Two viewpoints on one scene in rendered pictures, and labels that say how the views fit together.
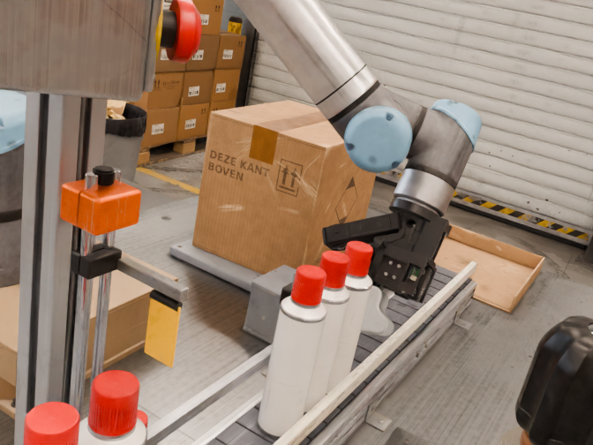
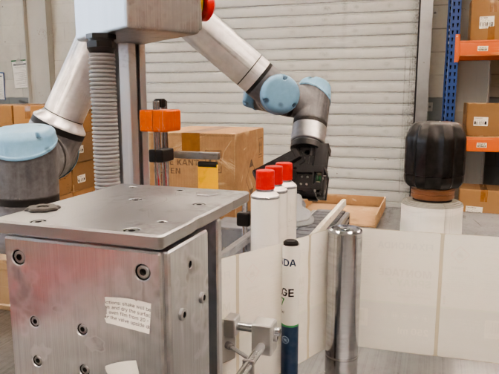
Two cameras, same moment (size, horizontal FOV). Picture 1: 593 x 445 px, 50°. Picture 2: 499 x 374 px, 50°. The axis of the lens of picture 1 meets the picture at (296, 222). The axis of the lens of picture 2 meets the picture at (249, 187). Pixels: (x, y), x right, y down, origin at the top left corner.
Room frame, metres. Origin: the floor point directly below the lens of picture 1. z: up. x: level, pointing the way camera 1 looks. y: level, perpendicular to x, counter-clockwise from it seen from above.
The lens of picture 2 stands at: (-0.30, 0.14, 1.21)
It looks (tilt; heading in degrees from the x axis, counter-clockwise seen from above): 10 degrees down; 351
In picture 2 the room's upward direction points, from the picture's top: straight up
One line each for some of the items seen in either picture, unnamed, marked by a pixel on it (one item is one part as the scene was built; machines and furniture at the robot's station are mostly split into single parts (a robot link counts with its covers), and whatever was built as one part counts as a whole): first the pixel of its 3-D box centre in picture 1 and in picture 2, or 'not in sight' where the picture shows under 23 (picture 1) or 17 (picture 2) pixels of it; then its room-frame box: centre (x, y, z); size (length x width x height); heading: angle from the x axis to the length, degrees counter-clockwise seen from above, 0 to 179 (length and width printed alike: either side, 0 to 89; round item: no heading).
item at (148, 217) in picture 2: not in sight; (136, 208); (0.05, 0.16, 1.14); 0.14 x 0.11 x 0.01; 152
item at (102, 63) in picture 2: not in sight; (105, 123); (0.37, 0.22, 1.18); 0.04 x 0.04 x 0.21
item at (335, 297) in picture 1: (319, 332); (273, 219); (0.67, -0.05, 0.98); 0.05 x 0.05 x 0.20
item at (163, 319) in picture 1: (161, 328); (208, 182); (0.43, 0.09, 1.09); 0.03 x 0.01 x 0.06; 62
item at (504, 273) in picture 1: (472, 261); (340, 208); (1.35, -0.41, 0.85); 0.30 x 0.26 x 0.04; 152
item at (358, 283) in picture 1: (342, 319); (283, 214); (0.72, -0.08, 0.98); 0.05 x 0.05 x 0.20
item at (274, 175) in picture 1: (292, 184); (210, 176); (1.22, 0.02, 0.99); 0.30 x 0.24 x 0.27; 156
